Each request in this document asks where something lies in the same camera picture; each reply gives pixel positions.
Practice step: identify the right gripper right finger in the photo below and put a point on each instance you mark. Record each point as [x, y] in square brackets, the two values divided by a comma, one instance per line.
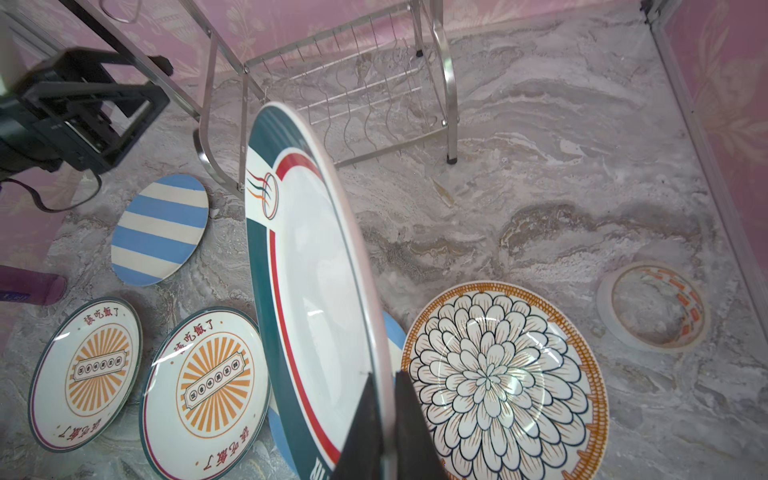
[417, 457]

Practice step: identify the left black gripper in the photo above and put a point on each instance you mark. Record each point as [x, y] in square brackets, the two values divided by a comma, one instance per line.
[76, 114]

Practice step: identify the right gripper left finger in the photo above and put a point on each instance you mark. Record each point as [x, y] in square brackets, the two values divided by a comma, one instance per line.
[360, 458]

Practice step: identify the green red rimmed white plate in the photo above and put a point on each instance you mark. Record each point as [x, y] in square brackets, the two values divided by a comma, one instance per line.
[318, 312]

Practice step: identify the floral pattern plate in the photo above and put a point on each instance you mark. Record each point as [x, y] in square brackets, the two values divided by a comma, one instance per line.
[508, 386]

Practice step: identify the blue striped plate front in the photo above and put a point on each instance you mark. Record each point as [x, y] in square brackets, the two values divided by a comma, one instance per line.
[396, 341]

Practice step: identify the blue striped plate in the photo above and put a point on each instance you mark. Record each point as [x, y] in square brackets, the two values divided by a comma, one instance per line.
[396, 341]
[159, 230]

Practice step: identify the blue striped plate rear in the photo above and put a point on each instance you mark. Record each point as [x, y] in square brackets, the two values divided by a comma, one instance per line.
[159, 230]

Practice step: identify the orange sunburst plate right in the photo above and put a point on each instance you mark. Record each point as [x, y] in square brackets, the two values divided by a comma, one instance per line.
[206, 396]

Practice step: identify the orange sunburst plate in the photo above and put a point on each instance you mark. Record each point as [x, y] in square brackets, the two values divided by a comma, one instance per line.
[206, 396]
[85, 374]

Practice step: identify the purple bottle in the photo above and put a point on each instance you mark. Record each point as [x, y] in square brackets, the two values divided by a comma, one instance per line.
[31, 287]

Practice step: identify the orange sunburst plate left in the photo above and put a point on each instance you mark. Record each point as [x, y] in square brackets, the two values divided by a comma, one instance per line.
[85, 374]

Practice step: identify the tape roll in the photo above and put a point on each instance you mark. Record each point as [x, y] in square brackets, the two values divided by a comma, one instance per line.
[650, 307]

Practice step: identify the silver wire dish rack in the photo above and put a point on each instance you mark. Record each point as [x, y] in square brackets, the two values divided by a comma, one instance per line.
[369, 87]

